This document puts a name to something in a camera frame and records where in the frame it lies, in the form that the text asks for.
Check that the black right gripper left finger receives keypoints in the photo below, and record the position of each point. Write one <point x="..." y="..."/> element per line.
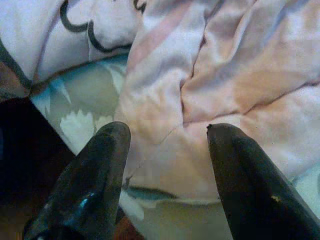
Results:
<point x="90" y="190"/>

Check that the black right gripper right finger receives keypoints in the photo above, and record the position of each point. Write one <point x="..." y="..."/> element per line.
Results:
<point x="255" y="195"/>

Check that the grey floral bed sheet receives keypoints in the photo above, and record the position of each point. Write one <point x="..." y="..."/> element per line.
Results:
<point x="85" y="82"/>

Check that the pink cartoon print blanket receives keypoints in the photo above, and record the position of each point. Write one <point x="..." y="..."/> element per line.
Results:
<point x="225" y="75"/>

